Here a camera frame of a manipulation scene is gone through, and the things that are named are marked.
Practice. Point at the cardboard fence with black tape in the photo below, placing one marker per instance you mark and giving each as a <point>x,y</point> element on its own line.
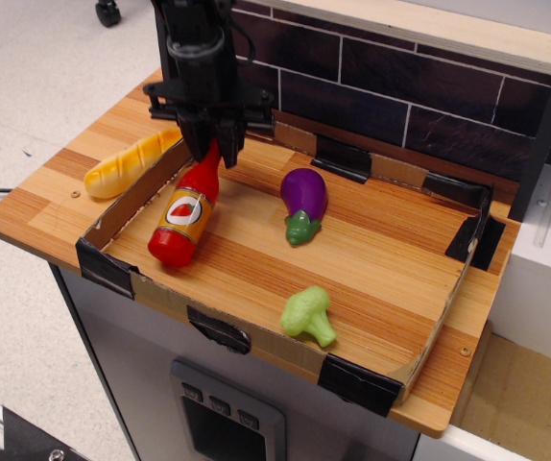
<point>409,258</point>

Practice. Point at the purple toy eggplant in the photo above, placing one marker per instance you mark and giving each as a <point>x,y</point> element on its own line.
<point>304,194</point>

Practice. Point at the red hot sauce bottle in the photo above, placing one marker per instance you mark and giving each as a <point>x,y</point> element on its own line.
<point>182,224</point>

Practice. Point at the white toy sink counter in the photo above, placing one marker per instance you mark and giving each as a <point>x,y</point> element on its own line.
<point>521,311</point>

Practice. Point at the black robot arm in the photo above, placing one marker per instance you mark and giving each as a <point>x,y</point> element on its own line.
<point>196,22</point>

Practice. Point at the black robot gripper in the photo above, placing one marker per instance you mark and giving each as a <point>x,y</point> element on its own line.
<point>207,89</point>

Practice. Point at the grey oven control panel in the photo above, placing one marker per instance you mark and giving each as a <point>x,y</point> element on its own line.
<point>222,422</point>

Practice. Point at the black caster wheel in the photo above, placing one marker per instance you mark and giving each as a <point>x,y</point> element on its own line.
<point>107,12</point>

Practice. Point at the yellow toy bread loaf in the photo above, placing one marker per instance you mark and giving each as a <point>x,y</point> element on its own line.
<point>115,174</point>

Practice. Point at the black bracket with screw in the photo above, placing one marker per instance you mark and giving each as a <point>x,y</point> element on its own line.
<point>21,440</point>

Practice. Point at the green toy broccoli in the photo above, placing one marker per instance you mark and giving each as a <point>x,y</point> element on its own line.
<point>306,312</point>

